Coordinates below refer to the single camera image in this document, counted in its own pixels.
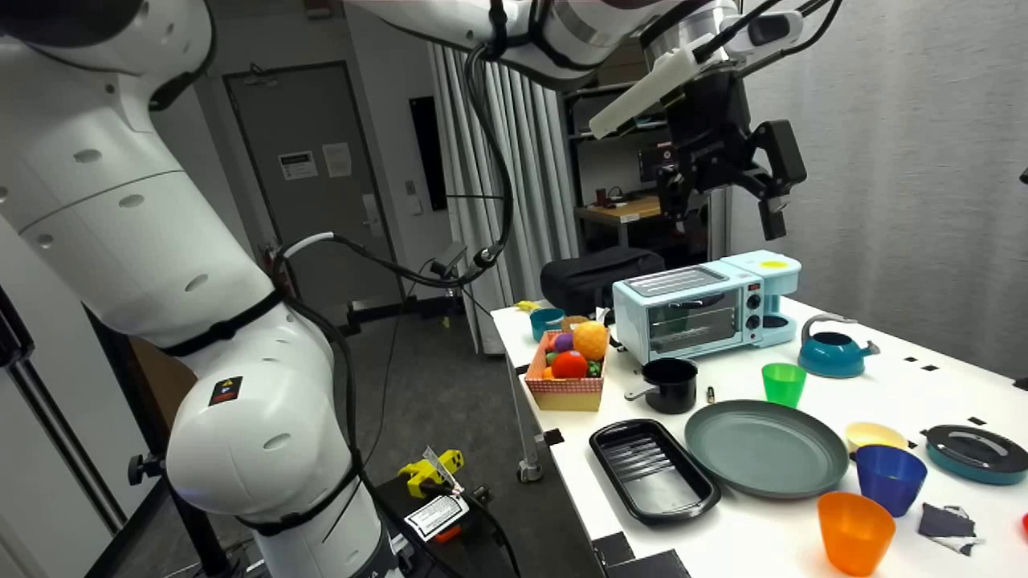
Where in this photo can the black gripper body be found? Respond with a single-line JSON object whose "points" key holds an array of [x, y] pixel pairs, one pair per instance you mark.
{"points": [[716, 143]]}

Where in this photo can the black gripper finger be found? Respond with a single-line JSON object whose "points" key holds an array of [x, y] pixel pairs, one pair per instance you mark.
{"points": [[676, 208], [774, 216]]}

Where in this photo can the blue plastic cup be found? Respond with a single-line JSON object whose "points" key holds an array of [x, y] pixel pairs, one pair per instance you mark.
{"points": [[893, 476]]}

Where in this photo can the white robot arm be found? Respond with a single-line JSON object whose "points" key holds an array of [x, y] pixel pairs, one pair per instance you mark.
{"points": [[99, 193]]}

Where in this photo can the green plastic cup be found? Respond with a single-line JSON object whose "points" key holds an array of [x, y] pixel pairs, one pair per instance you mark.
{"points": [[787, 383]]}

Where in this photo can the small teal cup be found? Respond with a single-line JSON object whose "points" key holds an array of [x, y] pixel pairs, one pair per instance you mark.
{"points": [[545, 318]]}

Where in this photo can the grey-green oval plate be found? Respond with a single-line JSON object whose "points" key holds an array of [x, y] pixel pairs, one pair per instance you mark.
{"points": [[765, 451]]}

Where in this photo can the orange plastic cup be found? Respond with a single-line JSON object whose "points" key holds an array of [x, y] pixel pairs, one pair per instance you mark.
{"points": [[856, 531]]}

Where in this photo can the dark shelf unit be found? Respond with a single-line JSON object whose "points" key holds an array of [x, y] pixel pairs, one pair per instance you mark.
{"points": [[614, 177]]}

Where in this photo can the light blue toaster oven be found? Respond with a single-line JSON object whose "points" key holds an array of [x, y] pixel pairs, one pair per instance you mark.
{"points": [[708, 310]]}

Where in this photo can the black bag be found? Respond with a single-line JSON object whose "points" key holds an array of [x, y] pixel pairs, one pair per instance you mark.
{"points": [[582, 284]]}

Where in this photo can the teal kettle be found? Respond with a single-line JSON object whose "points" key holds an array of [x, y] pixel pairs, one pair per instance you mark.
{"points": [[835, 355]]}

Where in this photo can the grey curtain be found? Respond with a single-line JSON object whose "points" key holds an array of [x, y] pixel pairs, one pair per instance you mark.
{"points": [[508, 180]]}

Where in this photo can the small black pot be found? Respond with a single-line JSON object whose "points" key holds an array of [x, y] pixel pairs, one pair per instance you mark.
{"points": [[667, 388]]}

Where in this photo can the wooden crate of toy fruit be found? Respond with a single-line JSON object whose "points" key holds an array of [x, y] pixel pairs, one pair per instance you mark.
{"points": [[566, 370]]}

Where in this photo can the small yellow bowl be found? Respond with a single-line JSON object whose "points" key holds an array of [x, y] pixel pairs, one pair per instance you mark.
{"points": [[875, 436]]}

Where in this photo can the black rectangular tray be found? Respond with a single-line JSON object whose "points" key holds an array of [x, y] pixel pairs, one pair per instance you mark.
{"points": [[654, 474]]}

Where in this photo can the grey door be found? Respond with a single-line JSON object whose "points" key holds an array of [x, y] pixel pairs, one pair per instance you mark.
{"points": [[311, 156]]}

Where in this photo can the yellow clamp tool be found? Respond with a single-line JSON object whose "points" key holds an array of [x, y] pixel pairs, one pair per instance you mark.
{"points": [[428, 474]]}

